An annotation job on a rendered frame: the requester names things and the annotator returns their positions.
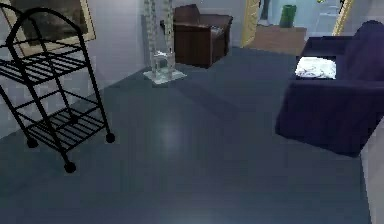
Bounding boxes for yellow door frame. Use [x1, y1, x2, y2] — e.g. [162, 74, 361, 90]
[240, 0, 356, 49]

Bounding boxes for green cylinder bin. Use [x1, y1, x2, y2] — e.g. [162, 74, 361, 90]
[278, 4, 298, 29]

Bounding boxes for black wire shelf cart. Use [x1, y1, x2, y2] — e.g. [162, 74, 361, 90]
[0, 3, 116, 174]

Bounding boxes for framed dark wall picture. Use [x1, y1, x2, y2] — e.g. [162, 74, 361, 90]
[0, 0, 97, 58]

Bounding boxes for dark purple armchair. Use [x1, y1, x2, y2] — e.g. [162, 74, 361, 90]
[275, 19, 384, 158]

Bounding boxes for dark brown armchair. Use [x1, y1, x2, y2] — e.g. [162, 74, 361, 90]
[159, 3, 234, 69]

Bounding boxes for white cushion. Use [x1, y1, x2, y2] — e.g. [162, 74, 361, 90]
[294, 56, 337, 80]

